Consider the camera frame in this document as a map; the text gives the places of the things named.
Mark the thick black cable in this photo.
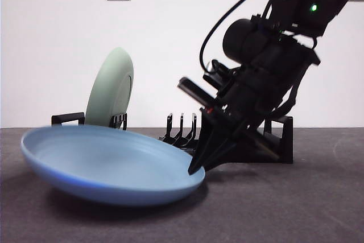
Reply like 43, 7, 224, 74
198, 0, 275, 72

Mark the blue round plate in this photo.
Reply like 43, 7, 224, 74
20, 125, 206, 207

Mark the pale green round plate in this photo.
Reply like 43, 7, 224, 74
85, 47, 134, 126

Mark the black plate rack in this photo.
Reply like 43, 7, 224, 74
51, 112, 294, 164

